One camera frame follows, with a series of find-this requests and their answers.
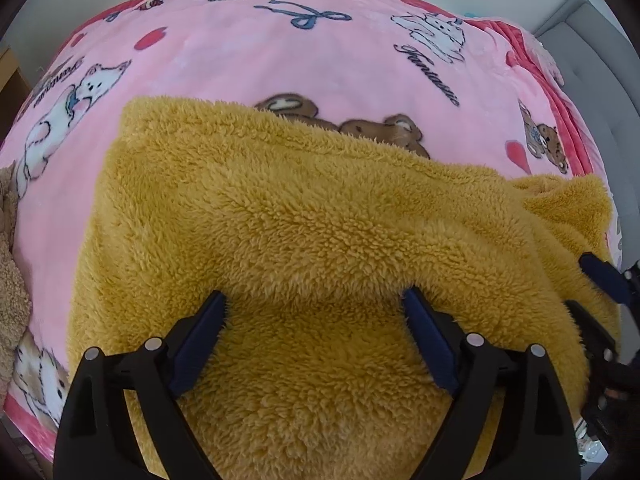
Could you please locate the brown teddy bear plush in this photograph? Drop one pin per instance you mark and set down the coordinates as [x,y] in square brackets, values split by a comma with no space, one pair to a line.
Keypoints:
[15,304]

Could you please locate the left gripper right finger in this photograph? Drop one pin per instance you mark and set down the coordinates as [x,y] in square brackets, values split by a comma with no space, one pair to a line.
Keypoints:
[534,438]

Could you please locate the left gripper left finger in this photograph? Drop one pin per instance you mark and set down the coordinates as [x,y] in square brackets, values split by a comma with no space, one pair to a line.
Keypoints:
[96,437]

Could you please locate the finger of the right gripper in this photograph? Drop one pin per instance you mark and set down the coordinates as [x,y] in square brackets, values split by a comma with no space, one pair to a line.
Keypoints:
[597,341]
[606,277]

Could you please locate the wooden cabinet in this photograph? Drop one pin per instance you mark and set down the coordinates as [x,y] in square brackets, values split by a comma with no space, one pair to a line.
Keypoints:
[14,90]

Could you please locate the pink cartoon print blanket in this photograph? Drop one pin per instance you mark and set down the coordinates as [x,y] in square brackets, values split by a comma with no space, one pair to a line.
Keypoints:
[479,91]

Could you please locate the grey upholstered headboard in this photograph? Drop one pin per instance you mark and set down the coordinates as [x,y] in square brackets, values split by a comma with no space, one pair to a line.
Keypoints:
[601,76]

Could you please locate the mustard yellow fleece garment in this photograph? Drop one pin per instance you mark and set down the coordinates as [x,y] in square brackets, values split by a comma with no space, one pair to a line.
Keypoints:
[313,236]

